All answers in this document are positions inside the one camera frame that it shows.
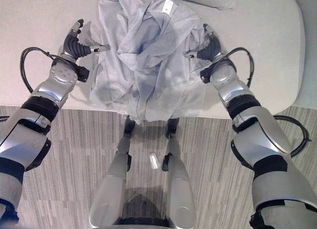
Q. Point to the left silver robot leg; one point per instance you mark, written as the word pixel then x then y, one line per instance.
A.
pixel 112 179

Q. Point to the right silver robot leg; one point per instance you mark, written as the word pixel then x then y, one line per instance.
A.
pixel 177 174

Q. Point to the white garment label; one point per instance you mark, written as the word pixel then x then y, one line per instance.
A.
pixel 167 6

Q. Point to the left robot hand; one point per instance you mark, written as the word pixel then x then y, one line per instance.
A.
pixel 74 46

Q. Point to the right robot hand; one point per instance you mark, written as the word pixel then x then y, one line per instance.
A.
pixel 209 48

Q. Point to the light blue garment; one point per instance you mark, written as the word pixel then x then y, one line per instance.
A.
pixel 148 58

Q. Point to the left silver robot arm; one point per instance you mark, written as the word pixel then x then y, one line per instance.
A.
pixel 37 120

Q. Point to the small white floor object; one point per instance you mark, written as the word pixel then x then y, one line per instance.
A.
pixel 154 160

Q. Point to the silver robot leg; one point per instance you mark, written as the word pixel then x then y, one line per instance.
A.
pixel 177 174
pixel 112 179

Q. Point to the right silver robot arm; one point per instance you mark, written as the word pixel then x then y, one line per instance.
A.
pixel 260 139

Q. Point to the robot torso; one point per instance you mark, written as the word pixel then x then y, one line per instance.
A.
pixel 143 214

